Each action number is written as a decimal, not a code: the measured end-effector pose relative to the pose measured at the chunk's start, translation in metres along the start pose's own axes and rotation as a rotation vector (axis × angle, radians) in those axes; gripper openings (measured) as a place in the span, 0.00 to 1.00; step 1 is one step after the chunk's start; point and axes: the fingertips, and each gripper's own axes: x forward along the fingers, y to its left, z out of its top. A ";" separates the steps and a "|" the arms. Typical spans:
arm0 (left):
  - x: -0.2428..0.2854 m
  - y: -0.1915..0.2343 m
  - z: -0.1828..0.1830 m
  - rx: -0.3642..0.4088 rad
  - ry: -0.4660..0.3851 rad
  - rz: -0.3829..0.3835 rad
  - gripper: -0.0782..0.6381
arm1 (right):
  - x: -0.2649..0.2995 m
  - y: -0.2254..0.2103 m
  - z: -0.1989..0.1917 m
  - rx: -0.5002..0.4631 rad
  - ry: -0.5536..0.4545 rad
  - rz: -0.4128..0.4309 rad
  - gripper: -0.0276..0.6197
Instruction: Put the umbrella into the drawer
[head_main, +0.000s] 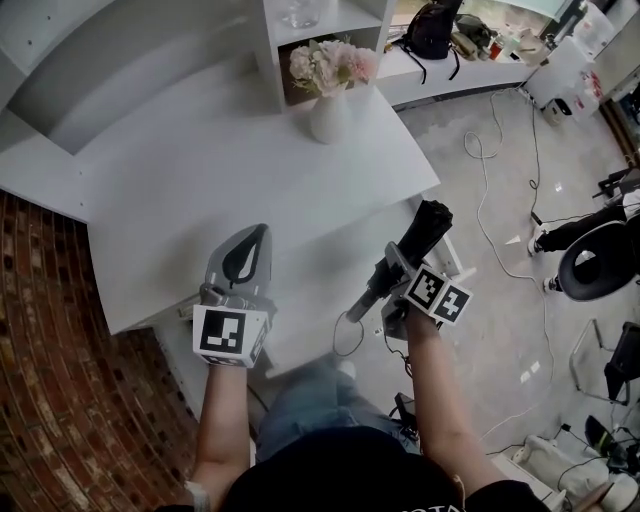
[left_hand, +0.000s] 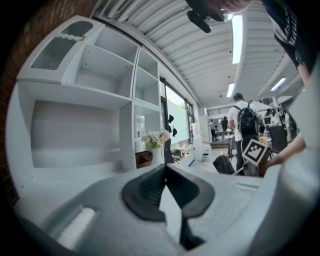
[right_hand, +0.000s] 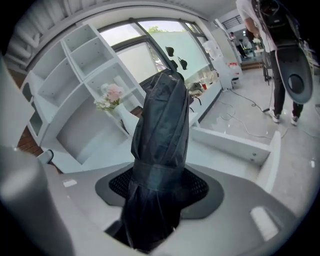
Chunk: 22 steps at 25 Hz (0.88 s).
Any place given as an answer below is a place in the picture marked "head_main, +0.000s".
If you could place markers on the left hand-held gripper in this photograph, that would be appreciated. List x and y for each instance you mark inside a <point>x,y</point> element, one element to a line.
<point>220,330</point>

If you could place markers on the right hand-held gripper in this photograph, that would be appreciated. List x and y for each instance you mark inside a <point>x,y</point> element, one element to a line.
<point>430,292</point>

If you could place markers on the black umbrella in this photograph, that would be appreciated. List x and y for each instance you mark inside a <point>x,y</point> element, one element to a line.
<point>427,225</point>

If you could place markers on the white desk drawer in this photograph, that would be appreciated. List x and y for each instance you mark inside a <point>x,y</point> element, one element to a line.
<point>320,285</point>

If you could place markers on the person's right forearm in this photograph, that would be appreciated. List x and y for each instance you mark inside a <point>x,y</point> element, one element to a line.
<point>427,395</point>

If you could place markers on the person's left forearm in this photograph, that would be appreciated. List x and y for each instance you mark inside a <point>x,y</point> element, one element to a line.
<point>222,420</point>

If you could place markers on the white desk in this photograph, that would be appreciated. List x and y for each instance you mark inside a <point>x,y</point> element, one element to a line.
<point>225,175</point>

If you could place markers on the person's legs in jeans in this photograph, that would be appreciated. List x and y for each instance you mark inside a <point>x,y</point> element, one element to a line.
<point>310,400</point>

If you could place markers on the black floor device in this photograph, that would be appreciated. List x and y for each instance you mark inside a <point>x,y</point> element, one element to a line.
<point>404,412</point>

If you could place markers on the white window ledge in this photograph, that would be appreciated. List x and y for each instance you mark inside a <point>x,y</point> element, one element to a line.
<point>450,75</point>

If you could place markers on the black round chair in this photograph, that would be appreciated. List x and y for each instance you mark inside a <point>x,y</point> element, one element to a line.
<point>595,275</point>

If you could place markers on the pink flower bouquet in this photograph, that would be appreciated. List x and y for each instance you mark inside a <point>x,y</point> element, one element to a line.
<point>330,65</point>

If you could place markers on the small white appliance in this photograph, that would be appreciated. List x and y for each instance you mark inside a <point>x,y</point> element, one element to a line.
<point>560,111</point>

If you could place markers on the person's black shirt torso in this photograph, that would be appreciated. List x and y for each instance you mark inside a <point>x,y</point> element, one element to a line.
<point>360,480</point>

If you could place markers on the red can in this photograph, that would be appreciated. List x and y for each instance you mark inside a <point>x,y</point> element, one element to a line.
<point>496,51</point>

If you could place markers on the black backpack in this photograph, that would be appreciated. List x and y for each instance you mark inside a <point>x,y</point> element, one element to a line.
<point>430,30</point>

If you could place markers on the olive green bag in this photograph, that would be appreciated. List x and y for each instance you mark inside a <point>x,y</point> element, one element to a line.
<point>472,37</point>

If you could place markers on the white cabinet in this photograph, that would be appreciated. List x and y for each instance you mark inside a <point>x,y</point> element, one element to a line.
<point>560,70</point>

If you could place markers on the white printed box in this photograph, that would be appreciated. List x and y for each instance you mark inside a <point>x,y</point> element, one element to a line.
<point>525,482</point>

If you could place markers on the clear glass jar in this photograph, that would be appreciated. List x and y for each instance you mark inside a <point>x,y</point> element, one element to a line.
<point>300,12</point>

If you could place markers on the white cloth bag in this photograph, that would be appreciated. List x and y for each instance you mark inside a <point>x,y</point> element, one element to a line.
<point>575,460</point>

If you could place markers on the white plastic bag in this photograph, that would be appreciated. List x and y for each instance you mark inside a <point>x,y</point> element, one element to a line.
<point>597,27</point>

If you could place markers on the chrome frame chair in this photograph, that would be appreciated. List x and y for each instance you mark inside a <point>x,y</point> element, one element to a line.
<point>620,365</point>

